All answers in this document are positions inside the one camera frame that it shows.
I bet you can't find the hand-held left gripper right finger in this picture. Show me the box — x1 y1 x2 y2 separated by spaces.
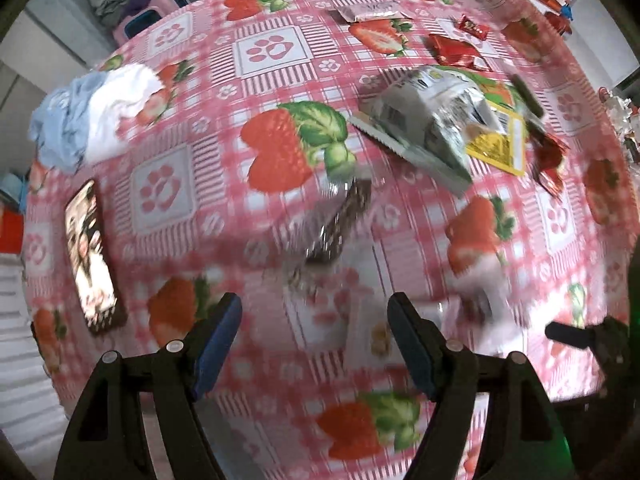
387 291 577 480

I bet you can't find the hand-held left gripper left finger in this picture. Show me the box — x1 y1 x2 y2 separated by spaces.
52 292 244 480

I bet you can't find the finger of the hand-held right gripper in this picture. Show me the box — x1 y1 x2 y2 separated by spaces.
544 321 601 357

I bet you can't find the brown chocolate bar clear wrapper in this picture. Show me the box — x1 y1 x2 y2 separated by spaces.
282 180 374 291

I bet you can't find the small white snack packet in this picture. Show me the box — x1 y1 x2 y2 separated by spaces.
447 255 512 327

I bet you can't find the smartphone with lit screen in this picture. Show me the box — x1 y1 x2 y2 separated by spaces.
64 179 128 337

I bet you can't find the red snack packet gold label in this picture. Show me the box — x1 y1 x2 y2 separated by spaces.
529 130 572 197

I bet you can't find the yellow snack packet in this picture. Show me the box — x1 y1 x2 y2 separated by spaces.
465 105 527 177

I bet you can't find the red plastic box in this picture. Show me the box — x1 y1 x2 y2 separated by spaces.
0 210 27 257

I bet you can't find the dark snack bar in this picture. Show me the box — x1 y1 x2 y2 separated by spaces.
510 74 546 117

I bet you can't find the white crumpled snack packet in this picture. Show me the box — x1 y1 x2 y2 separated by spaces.
372 65 503 161

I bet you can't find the blue plastic basin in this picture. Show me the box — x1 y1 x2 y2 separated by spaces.
0 172 27 211

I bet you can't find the green snack packet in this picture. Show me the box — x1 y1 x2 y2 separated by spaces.
465 70 517 107

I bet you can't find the red checked fruit-print tablecloth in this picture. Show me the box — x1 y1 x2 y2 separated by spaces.
20 0 636 480

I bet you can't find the blue and white cloth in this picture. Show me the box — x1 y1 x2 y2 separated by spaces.
27 64 163 173

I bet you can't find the glossy red snack packet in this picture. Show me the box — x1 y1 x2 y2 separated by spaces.
426 33 494 72

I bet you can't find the small red candy packet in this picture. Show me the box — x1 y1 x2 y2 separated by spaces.
456 14 492 42

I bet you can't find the pink plastic stool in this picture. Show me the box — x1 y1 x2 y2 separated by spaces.
112 0 206 46

